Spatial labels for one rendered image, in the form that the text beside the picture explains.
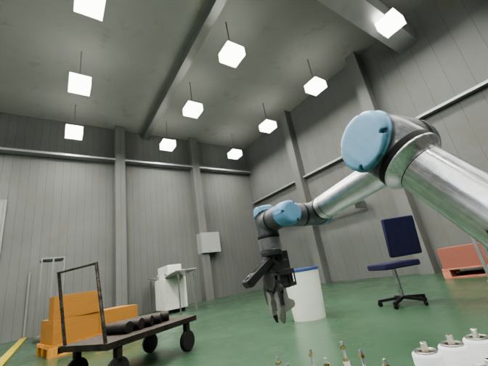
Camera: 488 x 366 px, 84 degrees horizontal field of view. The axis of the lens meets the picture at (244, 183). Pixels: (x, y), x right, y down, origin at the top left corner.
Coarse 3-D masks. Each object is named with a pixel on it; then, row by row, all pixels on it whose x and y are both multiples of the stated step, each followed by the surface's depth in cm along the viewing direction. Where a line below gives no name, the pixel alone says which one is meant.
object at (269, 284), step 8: (264, 256) 89; (272, 256) 88; (280, 256) 89; (280, 264) 88; (288, 264) 89; (272, 272) 84; (280, 272) 85; (288, 272) 86; (264, 280) 88; (272, 280) 83; (280, 280) 83; (288, 280) 86; (272, 288) 83
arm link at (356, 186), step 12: (348, 180) 73; (360, 180) 69; (372, 180) 67; (324, 192) 82; (336, 192) 76; (348, 192) 73; (360, 192) 70; (372, 192) 70; (312, 204) 85; (324, 204) 81; (336, 204) 77; (348, 204) 76; (312, 216) 85; (324, 216) 83
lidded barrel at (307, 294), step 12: (300, 276) 322; (312, 276) 323; (288, 288) 330; (300, 288) 319; (312, 288) 318; (300, 300) 317; (312, 300) 314; (300, 312) 315; (312, 312) 311; (324, 312) 318
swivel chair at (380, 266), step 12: (408, 216) 326; (384, 228) 322; (396, 228) 322; (408, 228) 323; (396, 240) 319; (408, 240) 320; (396, 252) 316; (408, 252) 317; (420, 252) 318; (384, 264) 306; (396, 264) 306; (408, 264) 306; (396, 276) 320; (384, 300) 321; (396, 300) 302; (420, 300) 294
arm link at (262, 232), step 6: (258, 210) 91; (264, 210) 90; (258, 216) 91; (258, 222) 90; (258, 228) 90; (264, 228) 88; (258, 234) 90; (264, 234) 88; (270, 234) 88; (276, 234) 89
